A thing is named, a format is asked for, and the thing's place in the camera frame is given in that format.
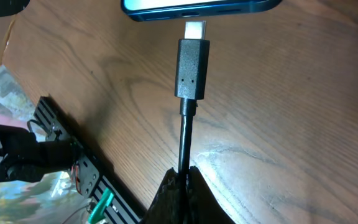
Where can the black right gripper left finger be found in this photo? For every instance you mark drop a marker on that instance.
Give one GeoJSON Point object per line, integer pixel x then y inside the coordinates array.
{"type": "Point", "coordinates": [165, 207]}

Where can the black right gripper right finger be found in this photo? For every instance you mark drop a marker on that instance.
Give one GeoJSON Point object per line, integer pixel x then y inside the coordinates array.
{"type": "Point", "coordinates": [203, 206]}

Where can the blue Samsung Galaxy smartphone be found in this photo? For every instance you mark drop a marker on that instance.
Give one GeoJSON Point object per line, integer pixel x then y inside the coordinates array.
{"type": "Point", "coordinates": [155, 10]}

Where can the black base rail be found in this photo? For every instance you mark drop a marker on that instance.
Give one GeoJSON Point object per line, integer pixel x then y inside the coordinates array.
{"type": "Point", "coordinates": [94, 172]}

